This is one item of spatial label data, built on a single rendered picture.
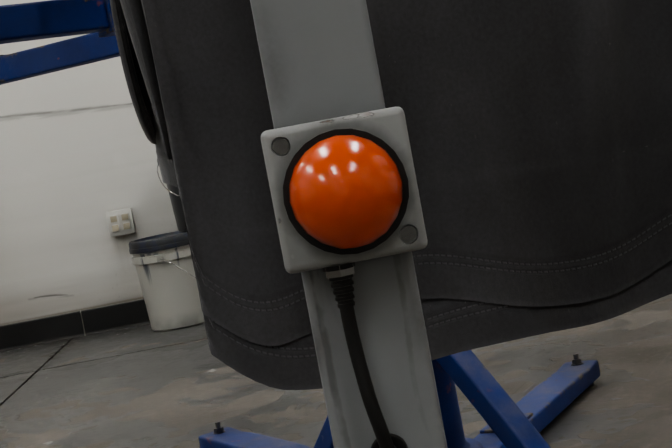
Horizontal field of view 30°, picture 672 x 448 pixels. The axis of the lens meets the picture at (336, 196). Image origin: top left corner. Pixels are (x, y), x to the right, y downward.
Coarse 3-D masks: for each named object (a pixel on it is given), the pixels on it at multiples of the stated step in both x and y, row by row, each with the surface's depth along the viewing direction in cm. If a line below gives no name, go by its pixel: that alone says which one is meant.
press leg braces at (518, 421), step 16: (464, 352) 198; (448, 368) 198; (464, 368) 195; (480, 368) 196; (464, 384) 196; (480, 384) 194; (496, 384) 194; (480, 400) 193; (496, 400) 192; (512, 400) 192; (496, 416) 190; (512, 416) 190; (528, 416) 243; (320, 432) 237; (480, 432) 239; (496, 432) 191; (512, 432) 188; (528, 432) 188
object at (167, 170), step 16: (112, 0) 74; (112, 16) 75; (128, 32) 76; (128, 48) 75; (128, 64) 75; (128, 80) 76; (144, 96) 79; (144, 112) 78; (144, 128) 79; (160, 144) 81; (160, 160) 81
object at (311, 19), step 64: (256, 0) 43; (320, 0) 43; (320, 64) 44; (320, 128) 42; (384, 128) 43; (320, 256) 43; (384, 256) 43; (320, 320) 44; (384, 320) 44; (384, 384) 44
